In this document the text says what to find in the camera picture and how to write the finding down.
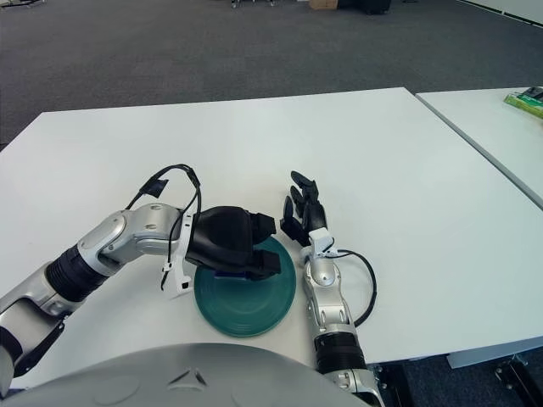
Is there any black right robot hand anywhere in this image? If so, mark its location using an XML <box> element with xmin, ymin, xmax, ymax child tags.
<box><xmin>277</xmin><ymin>170</ymin><xmax>329</xmax><ymax>248</ymax></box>

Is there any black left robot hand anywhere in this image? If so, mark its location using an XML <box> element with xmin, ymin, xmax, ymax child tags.
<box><xmin>184</xmin><ymin>205</ymin><xmax>283</xmax><ymax>282</ymax></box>

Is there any green ribbed plate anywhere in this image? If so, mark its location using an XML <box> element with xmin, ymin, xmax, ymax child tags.
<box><xmin>192</xmin><ymin>237</ymin><xmax>298</xmax><ymax>339</ymax></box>

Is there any grey robot torso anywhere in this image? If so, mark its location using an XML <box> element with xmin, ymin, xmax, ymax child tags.
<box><xmin>0</xmin><ymin>342</ymin><xmax>375</xmax><ymax>407</ymax></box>

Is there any black cabinet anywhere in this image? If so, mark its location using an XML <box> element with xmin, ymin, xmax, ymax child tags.
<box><xmin>339</xmin><ymin>0</ymin><xmax>393</xmax><ymax>16</ymax></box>

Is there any green flat box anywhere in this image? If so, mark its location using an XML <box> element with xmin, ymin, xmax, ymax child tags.
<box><xmin>503</xmin><ymin>86</ymin><xmax>543</xmax><ymax>120</ymax></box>

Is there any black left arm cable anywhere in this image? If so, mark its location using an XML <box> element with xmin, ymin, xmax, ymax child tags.
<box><xmin>124</xmin><ymin>163</ymin><xmax>203</xmax><ymax>294</ymax></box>

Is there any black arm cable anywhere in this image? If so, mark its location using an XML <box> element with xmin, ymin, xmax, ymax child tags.
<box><xmin>327</xmin><ymin>248</ymin><xmax>378</xmax><ymax>329</ymax></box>
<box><xmin>124</xmin><ymin>163</ymin><xmax>203</xmax><ymax>294</ymax></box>

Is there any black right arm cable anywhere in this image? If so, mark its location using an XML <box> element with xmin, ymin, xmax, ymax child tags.
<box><xmin>327</xmin><ymin>248</ymin><xmax>378</xmax><ymax>329</ymax></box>

